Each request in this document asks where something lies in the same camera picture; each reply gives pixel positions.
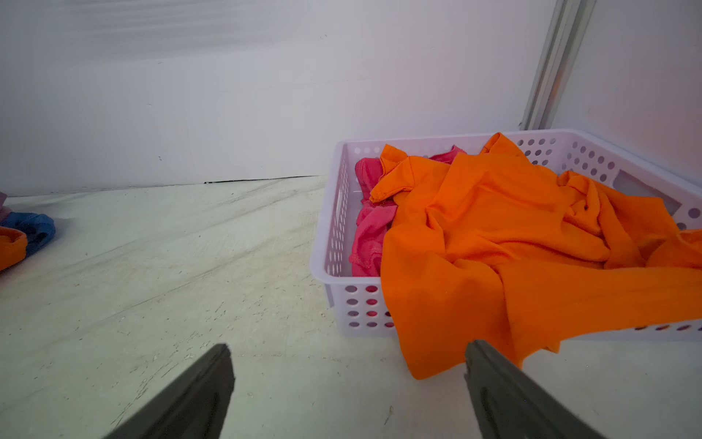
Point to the aluminium frame profile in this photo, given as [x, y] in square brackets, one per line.
[566, 31]

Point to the folded blue t-shirt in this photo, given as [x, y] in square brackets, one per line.
[39, 228]

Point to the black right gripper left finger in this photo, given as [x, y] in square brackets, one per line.
[194, 405]

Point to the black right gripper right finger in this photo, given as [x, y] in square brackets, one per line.
[508, 404]

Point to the lilac perforated plastic basket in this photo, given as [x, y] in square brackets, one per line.
[358, 302]

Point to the folded orange t-shirt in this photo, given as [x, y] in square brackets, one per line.
[13, 247]

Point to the folded mauve t-shirt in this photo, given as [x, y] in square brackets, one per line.
[5, 211]

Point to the pink t-shirt in basket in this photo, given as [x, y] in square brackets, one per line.
[373, 221]

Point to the orange t-shirt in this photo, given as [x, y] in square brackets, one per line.
[13, 247]
[494, 247]

